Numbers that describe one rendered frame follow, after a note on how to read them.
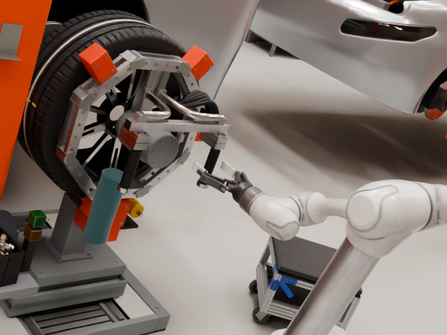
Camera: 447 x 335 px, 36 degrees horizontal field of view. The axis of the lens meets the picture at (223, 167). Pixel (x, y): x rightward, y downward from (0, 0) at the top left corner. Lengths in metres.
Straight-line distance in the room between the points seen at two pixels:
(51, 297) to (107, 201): 0.52
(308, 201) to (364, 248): 0.57
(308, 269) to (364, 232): 1.47
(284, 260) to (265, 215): 0.94
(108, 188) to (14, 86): 0.49
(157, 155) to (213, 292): 1.17
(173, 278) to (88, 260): 0.63
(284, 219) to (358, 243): 0.48
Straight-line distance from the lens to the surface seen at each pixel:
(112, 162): 2.58
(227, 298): 3.33
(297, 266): 3.10
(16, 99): 2.08
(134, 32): 2.37
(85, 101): 2.24
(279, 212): 2.17
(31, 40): 2.02
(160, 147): 2.31
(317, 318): 1.86
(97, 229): 2.39
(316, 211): 2.25
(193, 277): 3.38
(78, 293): 2.76
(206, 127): 2.33
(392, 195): 1.66
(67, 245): 2.76
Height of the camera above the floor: 1.72
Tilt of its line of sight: 21 degrees down
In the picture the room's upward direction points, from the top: 21 degrees clockwise
